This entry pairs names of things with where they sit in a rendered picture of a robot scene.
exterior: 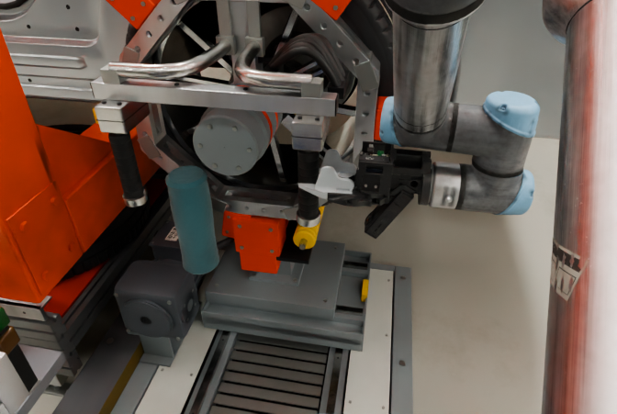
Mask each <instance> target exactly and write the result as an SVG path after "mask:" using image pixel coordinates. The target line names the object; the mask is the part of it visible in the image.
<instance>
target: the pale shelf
mask: <svg viewBox="0 0 617 414"><path fill-rule="evenodd" d="M19 347H20V349H21V350H22V352H23V353H24V355H25V357H26V358H27V360H28V363H29V365H30V366H31V368H32V370H33V372H34V374H35V375H36V377H37V378H38V379H39V380H40V382H39V383H38V385H37V386H36V387H35V389H34V390H33V391H32V393H31V394H30V395H29V396H28V397H27V398H26V399H25V400H24V402H23V403H22V404H21V406H20V407H19V408H18V409H17V411H16V412H15V414H28V413H29V412H30V411H31V409H32V408H33V406H34V405H35V404H36V402H37V401H38V399H39V398H40V396H41V395H42V393H43V392H44V391H45V389H46V388H47V386H48V385H49V384H50V382H51V381H52V379H53V378H54V376H55V375H56V374H57V373H58V372H59V370H60V369H61V368H62V366H63V364H64V363H65V362H66V358H65V356H64V354H63V352H60V351H54V350H49V349H44V348H39V347H33V346H27V345H22V344H19Z"/></svg>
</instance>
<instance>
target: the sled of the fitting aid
mask: <svg viewBox="0 0 617 414"><path fill-rule="evenodd" d="M371 257H372V253H371V252H357V251H348V250H345V254H344V259H343V265H342V275H341V281H340V286H339V292H338V297H337V302H336V308H335V313H334V319H325V318H319V317H312V316H306V315H299V314H293V313H286V312H280V311H273V310H267V309H260V308H248V307H242V306H235V305H230V304H223V303H217V302H210V301H206V303H205V305H204V306H203V308H202V310H201V314H202V319H203V323H204V328H210V329H215V330H226V331H233V332H239V333H245V334H251V335H257V336H263V337H269V338H275V339H281V340H287V341H298V342H304V343H310V344H317V345H322V346H329V347H334V348H341V349H346V350H353V351H358V352H360V351H361V352H362V351H363V344H364V335H365V316H366V306H367V296H368V287H369V276H370V266H371Z"/></svg>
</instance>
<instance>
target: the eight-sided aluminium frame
mask: <svg viewBox="0 0 617 414"><path fill-rule="evenodd" d="M195 1H196V0H161V1H160V2H159V3H158V5H157V6H156V7H155V8H154V9H153V10H152V12H151V14H150V15H149V16H148V18H147V19H146V20H145V22H144V23H143V24H142V26H141V27H140V29H139V30H138V31H137V33H136V34H135V36H134V37H133V38H132V40H131V41H130V42H129V44H128V45H127V46H125V47H124V50H123V51H122V53H121V54H120V55H119V59H120V62H133V63H148V64H152V60H151V56H152V55H153V53H154V52H156V50H157V49H158V48H159V47H160V45H161V44H162V43H163V41H164V40H165V39H166V37H167V36H168V35H169V34H170V32H171V31H172V30H173V29H174V27H175V26H176V25H177V23H178V22H179V21H180V20H181V18H182V17H183V16H184V15H185V13H186V12H187V10H188V9H189V8H190V7H191V5H192V4H193V3H194V2H195ZM230 1H239V2H246V0H230ZM259 2H263V3H286V4H290V5H291V6H292V7H293V9H294V10H295V11H296V12H297V13H298V14H299V15H300V16H301V17H302V18H303V20H304V21H305V22H306V23H307V24H308V25H309V26H310V27H311V28H312V29H313V31H314V32H315V33H318V34H321V35H322V36H324V37H325V38H326V39H327V40H328V41H329V42H330V43H331V45H332V47H333V48H334V50H335V51H336V54H337V56H338V58H339V59H340V60H341V61H342V62H343V64H344V65H345V66H346V67H347V68H348V69H349V70H350V71H351V72H352V73H353V75H354V76H355V77H356V78H357V79H358V81H357V96H356V110H355V125H354V140H353V152H352V153H351V154H350V155H348V156H347V157H346V158H344V159H343V161H344V162H350V163H353V164H354V165H355V166H356V168H358V162H359V153H361V152H362V148H363V140H364V141H374V128H375V118H376V102H377V93H378V87H379V81H380V61H379V60H378V59H377V58H376V56H375V55H374V53H373V52H372V51H370V50H369V49H368V48H367V47H366V46H365V45H364V43H363V42H362V41H361V40H360V39H359V38H358V37H357V36H356V35H355V33H354V32H353V31H352V30H351V29H350V28H349V26H348V25H347V24H346V23H345V22H344V21H343V20H342V18H341V17H339V18H338V19H337V20H334V19H332V18H331V17H330V16H329V15H328V14H327V13H326V12H325V11H323V10H322V9H321V8H320V7H319V6H317V5H316V4H315V3H314V2H312V1H311V0H259ZM148 105H149V109H150V114H149V115H148V116H147V117H146V118H145V119H143V120H142V121H141V122H140V123H139V124H138V125H137V126H136V130H137V134H138V139H137V141H138V142H139V144H140V149H141V150H142V151H143V152H144V153H145V154H146V155H147V156H148V158H149V159H152V160H153V161H155V162H156V163H157V164H158V165H160V166H161V167H162V168H163V169H164V170H165V171H166V172H167V173H170V172H171V171H172V170H174V169H176V168H178V167H181V166H187V165H193V166H197V167H199V168H201V169H203V170H205V171H206V172H207V174H208V188H209V193H210V197H211V203H212V209H213V211H218V212H221V213H224V212H225V210H226V211H229V212H233V213H238V214H244V215H253V216H261V217H268V218H284V219H287V220H292V219H293V220H297V211H298V193H290V192H282V191H273V190H263V189H255V188H246V187H237V186H228V185H224V184H223V183H222V182H221V181H219V180H218V179H217V178H216V177H215V176H214V175H213V174H212V173H210V172H209V171H208V170H207V169H206V168H205V167H203V166H202V165H201V164H200V163H199V162H198V161H196V160H195V159H194V158H193V157H192V156H191V155H190V154H189V153H187V152H186V151H185V150H184V149H183V148H182V147H180V146H179V145H178V144H177V143H176V142H175V141H174V140H172V139H171V138H170V137H169V136H168V135H167V134H166V131H165V126H164V122H163V113H162V108H161V104H158V103H148Z"/></svg>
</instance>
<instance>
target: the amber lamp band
mask: <svg viewBox="0 0 617 414"><path fill-rule="evenodd" d="M8 327H9V329H8V330H7V331H6V332H5V333H4V335H3V336H2V337H1V338H0V352H5V353H6V355H9V354H10V352H11V351H12V350H13V349H14V348H15V346H16V345H17V344H18V343H19V342H20V338H19V336H18V334H17V332H16V330H15V328H14V327H13V326H8Z"/></svg>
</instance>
